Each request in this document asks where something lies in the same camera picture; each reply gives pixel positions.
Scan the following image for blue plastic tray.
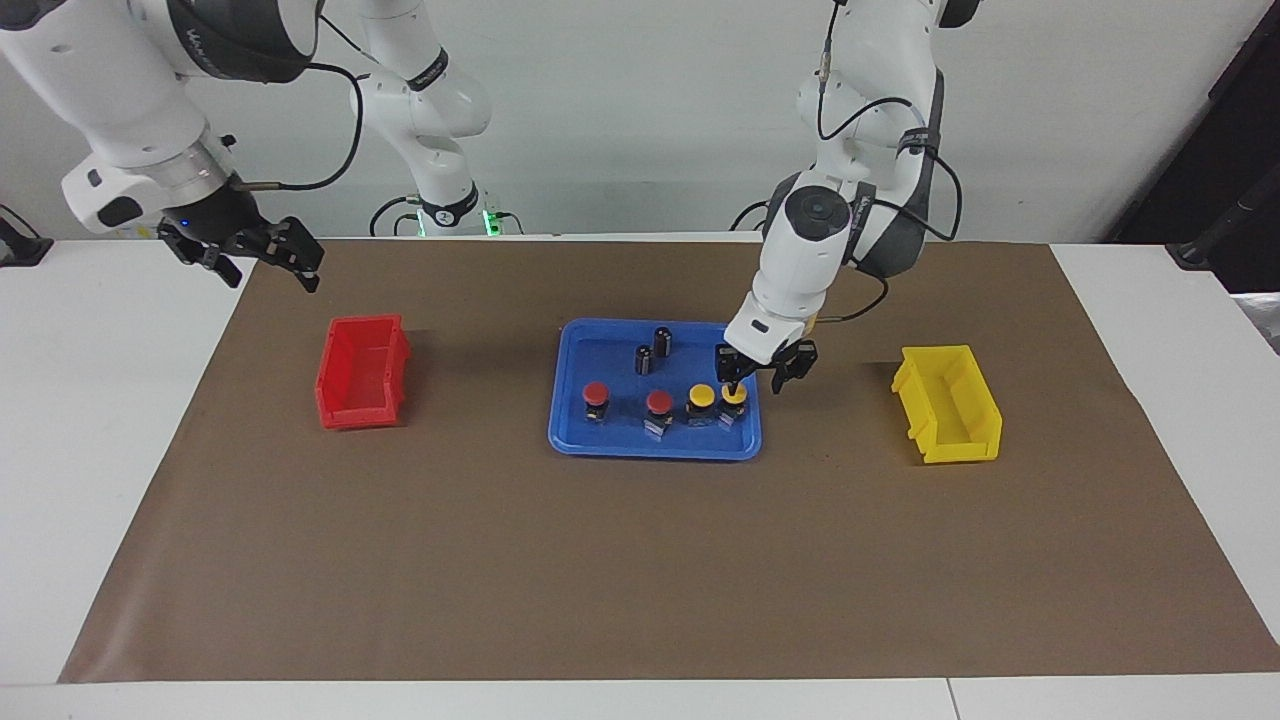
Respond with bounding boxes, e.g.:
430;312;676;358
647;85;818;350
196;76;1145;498
547;318;763;461

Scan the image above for red plastic bin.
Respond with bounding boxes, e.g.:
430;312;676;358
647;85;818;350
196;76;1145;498
315;314;413;431

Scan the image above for yellow plastic bin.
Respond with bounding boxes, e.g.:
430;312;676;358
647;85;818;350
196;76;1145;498
891;345;1003;465

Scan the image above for black table clamp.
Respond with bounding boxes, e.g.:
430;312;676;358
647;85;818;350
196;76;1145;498
0;205;54;268

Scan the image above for brown table mat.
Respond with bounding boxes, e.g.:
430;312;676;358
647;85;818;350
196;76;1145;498
58;238;1280;685

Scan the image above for dark background panel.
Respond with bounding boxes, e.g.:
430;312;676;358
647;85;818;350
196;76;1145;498
1105;0;1280;296

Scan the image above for silver metal object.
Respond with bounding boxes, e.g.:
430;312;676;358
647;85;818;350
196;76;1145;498
1232;292;1280;356

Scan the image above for black right base cable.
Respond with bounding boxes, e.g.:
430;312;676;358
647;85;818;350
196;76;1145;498
369;195;421;238

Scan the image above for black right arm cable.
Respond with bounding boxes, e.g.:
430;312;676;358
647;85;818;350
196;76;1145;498
235;62;365;191

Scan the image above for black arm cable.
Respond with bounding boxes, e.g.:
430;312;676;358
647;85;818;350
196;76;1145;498
235;62;365;191
812;0;966;323

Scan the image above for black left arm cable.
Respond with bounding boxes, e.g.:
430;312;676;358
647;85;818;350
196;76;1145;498
812;0;966;323

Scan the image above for black stand mount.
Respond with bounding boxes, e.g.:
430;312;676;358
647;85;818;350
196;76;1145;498
1165;190;1280;273

